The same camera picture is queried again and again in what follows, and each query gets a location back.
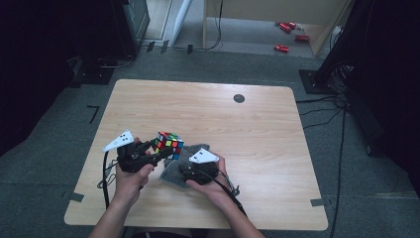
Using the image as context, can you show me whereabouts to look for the hanging black cable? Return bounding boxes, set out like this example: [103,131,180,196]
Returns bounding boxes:
[197,0,225,52]

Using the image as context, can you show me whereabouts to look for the black square stand base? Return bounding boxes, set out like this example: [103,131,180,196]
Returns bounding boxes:
[298,68,336,95]

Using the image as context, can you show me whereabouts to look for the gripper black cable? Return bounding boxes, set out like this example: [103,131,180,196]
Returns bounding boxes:
[96,151,121,210]
[207,170,249,218]

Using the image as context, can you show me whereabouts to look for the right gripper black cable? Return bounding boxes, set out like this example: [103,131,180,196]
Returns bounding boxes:
[207,170,249,218]

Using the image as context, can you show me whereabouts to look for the white board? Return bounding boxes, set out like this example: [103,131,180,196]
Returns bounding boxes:
[170,0,194,47]

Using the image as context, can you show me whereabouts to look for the person's right hand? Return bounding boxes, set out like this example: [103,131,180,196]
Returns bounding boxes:
[185,152,240,210]

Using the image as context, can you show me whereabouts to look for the multicoloured puzzle cube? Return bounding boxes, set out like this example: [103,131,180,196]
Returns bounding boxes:
[151,131,185,161]

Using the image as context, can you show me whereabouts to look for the person's left hand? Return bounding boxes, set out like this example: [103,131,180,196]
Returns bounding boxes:
[113,136,157,206]

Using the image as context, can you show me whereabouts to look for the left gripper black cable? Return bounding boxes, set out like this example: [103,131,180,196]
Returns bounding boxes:
[96,151,121,210]

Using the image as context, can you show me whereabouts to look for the wooden furniture frame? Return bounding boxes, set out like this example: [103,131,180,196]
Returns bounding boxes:
[201,0,354,58]

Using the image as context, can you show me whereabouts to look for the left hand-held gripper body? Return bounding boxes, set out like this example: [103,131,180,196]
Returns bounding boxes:
[101,129,158,174]

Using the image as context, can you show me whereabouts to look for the tangled cable bundle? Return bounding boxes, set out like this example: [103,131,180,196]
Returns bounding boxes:
[329,61,356,94]

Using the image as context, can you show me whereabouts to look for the grey cloth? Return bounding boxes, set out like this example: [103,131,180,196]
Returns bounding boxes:
[158,143,212,190]

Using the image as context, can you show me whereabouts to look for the black flat stand base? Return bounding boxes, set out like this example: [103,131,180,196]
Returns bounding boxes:
[68,55,116,89]

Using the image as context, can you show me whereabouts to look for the black floor cables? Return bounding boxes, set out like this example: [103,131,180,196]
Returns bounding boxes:
[295,92,350,131]

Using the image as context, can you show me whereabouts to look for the long black floor cable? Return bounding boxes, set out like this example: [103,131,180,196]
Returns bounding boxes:
[329,107,349,238]

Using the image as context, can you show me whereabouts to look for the black cabinet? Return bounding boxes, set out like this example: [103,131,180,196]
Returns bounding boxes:
[108,0,152,60]

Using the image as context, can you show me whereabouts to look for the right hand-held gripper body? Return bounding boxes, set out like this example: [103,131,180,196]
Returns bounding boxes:
[177,148,220,186]

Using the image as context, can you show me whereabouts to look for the black angled floor tape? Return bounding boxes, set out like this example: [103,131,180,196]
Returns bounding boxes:
[86,104,101,125]

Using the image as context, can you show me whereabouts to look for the black slanted stand post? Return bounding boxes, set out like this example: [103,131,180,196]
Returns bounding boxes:
[313,0,379,87]

